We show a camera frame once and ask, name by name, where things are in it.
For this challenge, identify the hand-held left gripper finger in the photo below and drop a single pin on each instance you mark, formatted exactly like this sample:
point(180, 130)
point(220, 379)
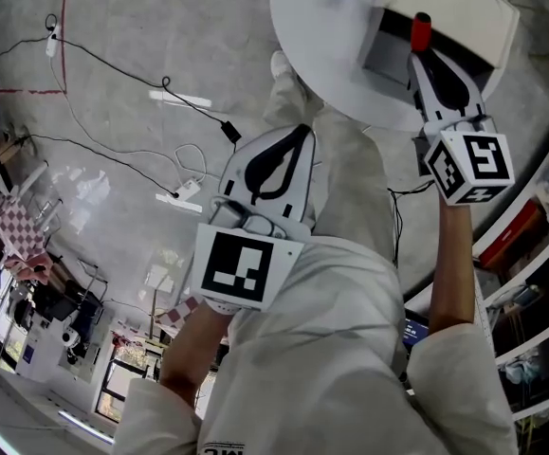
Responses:
point(236, 169)
point(302, 183)

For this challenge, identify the white shelf unit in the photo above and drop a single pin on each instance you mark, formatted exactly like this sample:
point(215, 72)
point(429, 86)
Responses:
point(520, 280)

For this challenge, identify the person's legs in pale trousers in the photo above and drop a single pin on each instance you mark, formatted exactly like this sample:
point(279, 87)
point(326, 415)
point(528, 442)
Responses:
point(350, 173)

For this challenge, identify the person's white shirt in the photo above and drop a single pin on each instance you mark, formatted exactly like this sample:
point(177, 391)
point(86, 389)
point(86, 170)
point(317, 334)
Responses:
point(312, 358)

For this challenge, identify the wide white power strip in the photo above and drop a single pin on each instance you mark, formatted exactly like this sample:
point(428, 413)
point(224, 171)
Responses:
point(187, 190)

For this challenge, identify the white round table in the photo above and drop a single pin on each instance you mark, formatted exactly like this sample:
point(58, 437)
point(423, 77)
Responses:
point(312, 17)

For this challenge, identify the white wristband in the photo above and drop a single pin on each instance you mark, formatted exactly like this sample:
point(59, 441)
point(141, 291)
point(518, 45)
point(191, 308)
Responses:
point(222, 307)

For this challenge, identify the person's right forearm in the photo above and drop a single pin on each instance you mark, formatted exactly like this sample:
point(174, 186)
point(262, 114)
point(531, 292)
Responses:
point(452, 273)

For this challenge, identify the slim white power strip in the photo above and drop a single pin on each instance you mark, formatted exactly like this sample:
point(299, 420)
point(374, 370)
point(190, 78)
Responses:
point(52, 41)

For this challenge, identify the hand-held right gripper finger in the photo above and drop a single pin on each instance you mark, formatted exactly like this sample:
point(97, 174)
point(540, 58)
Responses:
point(423, 93)
point(473, 97)

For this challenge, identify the small red checkered cloth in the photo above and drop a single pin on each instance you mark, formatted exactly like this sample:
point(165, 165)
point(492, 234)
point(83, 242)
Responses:
point(179, 314)

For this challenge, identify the red box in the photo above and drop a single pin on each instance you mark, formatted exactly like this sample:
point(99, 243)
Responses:
point(511, 232)

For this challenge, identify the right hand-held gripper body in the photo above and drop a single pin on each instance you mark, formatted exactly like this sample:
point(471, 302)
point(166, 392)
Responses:
point(485, 159)

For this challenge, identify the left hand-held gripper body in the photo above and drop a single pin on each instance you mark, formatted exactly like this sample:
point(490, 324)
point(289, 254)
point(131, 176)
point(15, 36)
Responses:
point(236, 268)

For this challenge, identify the blue monitor screen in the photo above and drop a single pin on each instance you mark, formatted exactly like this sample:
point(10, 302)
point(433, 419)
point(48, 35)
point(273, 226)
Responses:
point(415, 332)

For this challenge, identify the black power adapter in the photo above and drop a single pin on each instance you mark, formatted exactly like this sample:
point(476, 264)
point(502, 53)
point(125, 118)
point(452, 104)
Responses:
point(231, 131)

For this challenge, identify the person's left forearm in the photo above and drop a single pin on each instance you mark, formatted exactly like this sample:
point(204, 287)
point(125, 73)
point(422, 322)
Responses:
point(191, 349)

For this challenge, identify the person's white shoe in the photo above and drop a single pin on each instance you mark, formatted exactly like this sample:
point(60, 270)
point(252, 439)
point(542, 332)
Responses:
point(281, 64)

